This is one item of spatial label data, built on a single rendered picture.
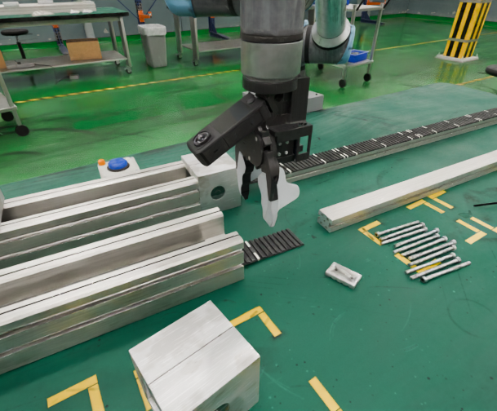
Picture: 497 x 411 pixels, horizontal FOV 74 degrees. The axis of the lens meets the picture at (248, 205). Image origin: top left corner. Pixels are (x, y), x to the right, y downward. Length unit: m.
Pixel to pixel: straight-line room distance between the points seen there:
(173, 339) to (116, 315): 0.14
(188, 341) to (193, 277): 0.14
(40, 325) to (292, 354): 0.31
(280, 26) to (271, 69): 0.05
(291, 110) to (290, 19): 0.11
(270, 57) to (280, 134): 0.10
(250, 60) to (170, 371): 0.35
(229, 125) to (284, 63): 0.10
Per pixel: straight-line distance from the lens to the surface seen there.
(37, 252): 0.65
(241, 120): 0.43
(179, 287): 0.51
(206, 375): 0.35
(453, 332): 0.57
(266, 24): 0.41
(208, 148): 0.42
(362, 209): 0.68
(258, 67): 0.42
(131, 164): 0.78
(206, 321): 0.39
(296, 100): 0.47
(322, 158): 0.84
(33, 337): 0.50
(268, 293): 0.53
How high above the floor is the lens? 1.19
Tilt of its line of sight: 35 degrees down
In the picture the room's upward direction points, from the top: straight up
